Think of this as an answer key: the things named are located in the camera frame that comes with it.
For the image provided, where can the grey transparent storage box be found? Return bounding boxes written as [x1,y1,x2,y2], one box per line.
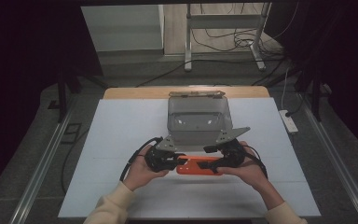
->
[166,95,234,153]

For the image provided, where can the black plug cable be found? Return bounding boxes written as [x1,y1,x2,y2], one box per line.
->
[284,91,309,119]

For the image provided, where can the aluminium rail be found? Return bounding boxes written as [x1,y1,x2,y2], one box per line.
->
[296,92,358,224]
[9,110,74,224]

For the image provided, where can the clear box lid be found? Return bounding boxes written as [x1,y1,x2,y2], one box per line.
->
[168,90,227,100]

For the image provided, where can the person's left hand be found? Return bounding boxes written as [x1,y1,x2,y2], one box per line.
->
[123,153,171,192]

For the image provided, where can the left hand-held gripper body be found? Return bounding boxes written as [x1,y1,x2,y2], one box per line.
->
[144,134,182,174]

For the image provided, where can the white cable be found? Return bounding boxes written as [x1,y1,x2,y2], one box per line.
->
[280,66,291,111]

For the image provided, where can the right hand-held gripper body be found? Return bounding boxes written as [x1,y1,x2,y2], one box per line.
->
[214,126,252,172]

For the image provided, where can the white power strip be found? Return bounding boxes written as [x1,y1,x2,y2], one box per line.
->
[278,108,299,135]

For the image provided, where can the long black floor cable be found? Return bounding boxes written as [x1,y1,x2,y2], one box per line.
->
[134,58,288,89]

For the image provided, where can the white metal stand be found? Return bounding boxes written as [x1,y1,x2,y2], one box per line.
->
[184,2,272,73]

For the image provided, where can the black stand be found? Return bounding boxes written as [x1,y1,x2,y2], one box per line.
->
[294,73,334,122]
[47,68,108,123]

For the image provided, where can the wooden table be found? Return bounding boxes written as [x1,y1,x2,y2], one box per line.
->
[103,86,271,100]

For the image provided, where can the tangle of black floor cables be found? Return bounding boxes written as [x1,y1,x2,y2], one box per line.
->
[190,3,288,59]

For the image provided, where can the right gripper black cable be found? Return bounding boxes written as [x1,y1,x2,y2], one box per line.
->
[242,144,269,179]

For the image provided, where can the white foam board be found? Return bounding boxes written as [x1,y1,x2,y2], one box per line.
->
[57,97,322,219]

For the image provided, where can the white cabinet panel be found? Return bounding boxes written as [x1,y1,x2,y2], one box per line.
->
[80,4,165,53]

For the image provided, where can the orange phone case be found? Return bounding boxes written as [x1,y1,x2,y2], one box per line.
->
[175,155,226,176]

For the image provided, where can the thin black floor cable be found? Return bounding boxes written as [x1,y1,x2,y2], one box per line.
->
[61,128,90,194]

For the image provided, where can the person's right hand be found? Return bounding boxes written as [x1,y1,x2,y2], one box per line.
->
[215,140,270,193]

